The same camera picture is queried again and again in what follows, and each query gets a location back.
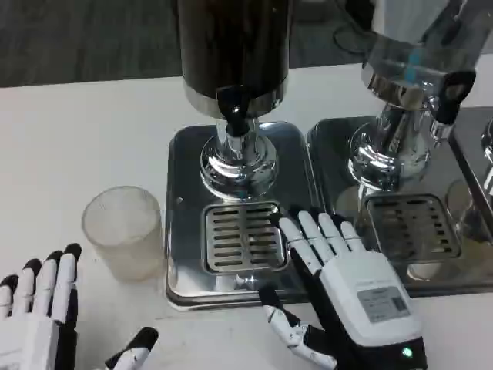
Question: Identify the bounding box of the steel panel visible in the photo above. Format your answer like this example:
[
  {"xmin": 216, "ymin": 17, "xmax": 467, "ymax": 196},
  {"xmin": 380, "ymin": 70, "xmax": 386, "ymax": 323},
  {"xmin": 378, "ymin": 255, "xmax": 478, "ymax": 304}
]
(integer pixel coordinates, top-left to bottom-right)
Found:
[{"xmin": 449, "ymin": 106, "xmax": 493, "ymax": 227}]

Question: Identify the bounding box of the steel base tray of dark dispenser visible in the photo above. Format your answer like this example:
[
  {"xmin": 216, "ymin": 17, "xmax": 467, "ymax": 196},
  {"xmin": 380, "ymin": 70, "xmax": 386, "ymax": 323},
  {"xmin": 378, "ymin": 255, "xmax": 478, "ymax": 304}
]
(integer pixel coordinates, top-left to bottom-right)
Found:
[{"xmin": 165, "ymin": 121, "xmax": 320, "ymax": 310}]

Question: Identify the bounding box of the clear drink dispenser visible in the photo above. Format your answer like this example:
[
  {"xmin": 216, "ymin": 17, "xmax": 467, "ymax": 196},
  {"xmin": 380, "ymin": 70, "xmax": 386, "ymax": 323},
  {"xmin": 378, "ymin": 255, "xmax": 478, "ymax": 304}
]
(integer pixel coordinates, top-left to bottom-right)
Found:
[{"xmin": 352, "ymin": 0, "xmax": 493, "ymax": 193}]

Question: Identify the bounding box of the clear ribbed glass cup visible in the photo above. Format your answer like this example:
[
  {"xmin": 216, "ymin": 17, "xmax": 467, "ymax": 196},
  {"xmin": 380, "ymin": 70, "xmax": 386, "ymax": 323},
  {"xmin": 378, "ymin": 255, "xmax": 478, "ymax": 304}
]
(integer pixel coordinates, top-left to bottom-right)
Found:
[{"xmin": 80, "ymin": 186, "xmax": 166, "ymax": 282}]

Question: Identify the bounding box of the dark drink dispenser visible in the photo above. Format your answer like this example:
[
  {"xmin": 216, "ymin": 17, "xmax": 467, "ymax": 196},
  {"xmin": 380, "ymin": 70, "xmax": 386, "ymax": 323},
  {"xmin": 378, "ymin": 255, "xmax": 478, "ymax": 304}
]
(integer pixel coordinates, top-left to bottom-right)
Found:
[{"xmin": 172, "ymin": 0, "xmax": 290, "ymax": 201}]

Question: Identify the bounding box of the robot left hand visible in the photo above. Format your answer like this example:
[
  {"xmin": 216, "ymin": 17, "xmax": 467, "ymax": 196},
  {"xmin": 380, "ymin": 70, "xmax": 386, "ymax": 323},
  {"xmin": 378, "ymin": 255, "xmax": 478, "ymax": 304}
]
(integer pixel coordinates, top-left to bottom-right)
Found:
[{"xmin": 0, "ymin": 242, "xmax": 159, "ymax": 370}]

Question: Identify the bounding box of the steel base tray of clear dispenser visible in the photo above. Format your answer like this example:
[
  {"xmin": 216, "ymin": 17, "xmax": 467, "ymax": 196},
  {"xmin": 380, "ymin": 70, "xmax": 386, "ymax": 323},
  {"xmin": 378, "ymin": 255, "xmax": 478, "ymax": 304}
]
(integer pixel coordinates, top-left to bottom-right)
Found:
[{"xmin": 307, "ymin": 116, "xmax": 493, "ymax": 298}]

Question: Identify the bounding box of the steel drip grid of clear dispenser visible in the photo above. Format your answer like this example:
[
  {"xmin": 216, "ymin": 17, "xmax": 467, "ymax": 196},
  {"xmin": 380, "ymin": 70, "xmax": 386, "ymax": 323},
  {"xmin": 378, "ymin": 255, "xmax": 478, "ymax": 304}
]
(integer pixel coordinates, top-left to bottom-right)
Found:
[{"xmin": 365, "ymin": 193, "xmax": 462, "ymax": 266}]

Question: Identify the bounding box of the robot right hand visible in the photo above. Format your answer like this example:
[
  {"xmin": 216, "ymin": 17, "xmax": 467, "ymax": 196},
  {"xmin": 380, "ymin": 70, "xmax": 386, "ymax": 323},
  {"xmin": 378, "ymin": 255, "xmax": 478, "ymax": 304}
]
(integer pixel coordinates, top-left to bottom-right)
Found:
[{"xmin": 257, "ymin": 206, "xmax": 429, "ymax": 370}]

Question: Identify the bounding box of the black cable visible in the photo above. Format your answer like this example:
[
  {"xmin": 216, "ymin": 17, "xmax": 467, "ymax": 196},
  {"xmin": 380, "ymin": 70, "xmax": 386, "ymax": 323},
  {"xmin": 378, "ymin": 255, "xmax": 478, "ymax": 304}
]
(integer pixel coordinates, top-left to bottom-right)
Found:
[{"xmin": 332, "ymin": 14, "xmax": 374, "ymax": 56}]

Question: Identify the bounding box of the black tap of clear dispenser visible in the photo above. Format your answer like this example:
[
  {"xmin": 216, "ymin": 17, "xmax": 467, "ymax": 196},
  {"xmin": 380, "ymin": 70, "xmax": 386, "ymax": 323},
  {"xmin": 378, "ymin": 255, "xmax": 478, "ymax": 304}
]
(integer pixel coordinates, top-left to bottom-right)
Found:
[{"xmin": 438, "ymin": 71, "xmax": 475, "ymax": 126}]

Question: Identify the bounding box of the steel drip grid of dark dispenser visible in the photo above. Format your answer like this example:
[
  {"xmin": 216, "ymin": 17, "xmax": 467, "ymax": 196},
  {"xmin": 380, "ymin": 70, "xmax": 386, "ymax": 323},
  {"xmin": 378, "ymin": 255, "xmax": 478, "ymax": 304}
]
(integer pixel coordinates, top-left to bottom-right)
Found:
[{"xmin": 203, "ymin": 201, "xmax": 290, "ymax": 274}]

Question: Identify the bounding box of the black tap of dark dispenser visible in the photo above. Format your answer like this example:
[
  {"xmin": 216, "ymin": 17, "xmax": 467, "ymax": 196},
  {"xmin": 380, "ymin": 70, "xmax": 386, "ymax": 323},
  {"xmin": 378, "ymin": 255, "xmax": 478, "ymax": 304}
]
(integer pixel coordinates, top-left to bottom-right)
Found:
[{"xmin": 216, "ymin": 86, "xmax": 251, "ymax": 138}]

